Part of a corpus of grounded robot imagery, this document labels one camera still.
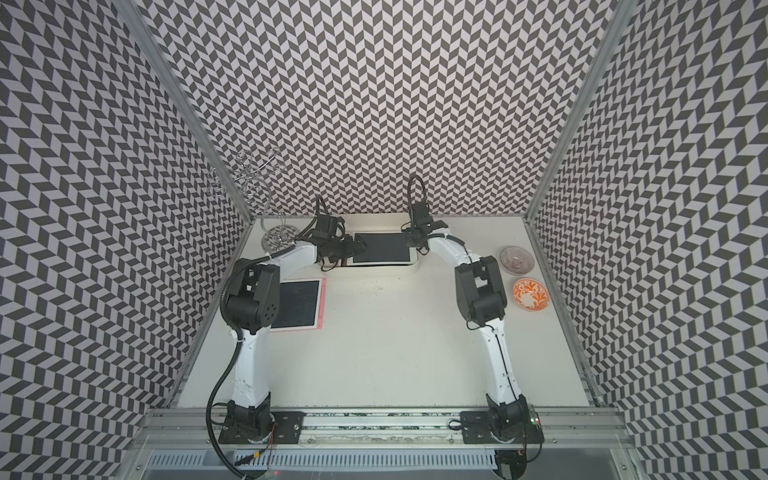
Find pink edged writing tablet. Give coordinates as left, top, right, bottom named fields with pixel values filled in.
left=272, top=279, right=326, bottom=331

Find silver wire stand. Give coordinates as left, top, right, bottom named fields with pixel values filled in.
left=223, top=147, right=299, bottom=253

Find cream storage box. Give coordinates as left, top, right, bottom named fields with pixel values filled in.
left=324, top=213, right=421, bottom=278

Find aluminium front rail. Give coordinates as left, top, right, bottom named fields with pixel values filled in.
left=128, top=406, right=631, bottom=450

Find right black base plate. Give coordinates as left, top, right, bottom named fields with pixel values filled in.
left=450, top=410, right=544, bottom=445

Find white framed writing tablet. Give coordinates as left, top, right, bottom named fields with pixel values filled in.
left=348, top=232, right=417, bottom=267

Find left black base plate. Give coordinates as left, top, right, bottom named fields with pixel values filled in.
left=217, top=411, right=306, bottom=445

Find clear glass bowl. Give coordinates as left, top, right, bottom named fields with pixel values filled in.
left=500, top=246, right=535, bottom=276

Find black corrugated cable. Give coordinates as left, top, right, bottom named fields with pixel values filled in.
left=205, top=263, right=265, bottom=480

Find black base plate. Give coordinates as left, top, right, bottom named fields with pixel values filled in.
left=450, top=410, right=544, bottom=445
left=217, top=411, right=306, bottom=445

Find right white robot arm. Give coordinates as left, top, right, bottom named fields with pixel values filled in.
left=405, top=200, right=532, bottom=443

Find orange patterned bowl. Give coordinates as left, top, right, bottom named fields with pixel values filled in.
left=512, top=278, right=550, bottom=312

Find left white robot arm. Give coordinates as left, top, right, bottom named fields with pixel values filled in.
left=219, top=214, right=364, bottom=442

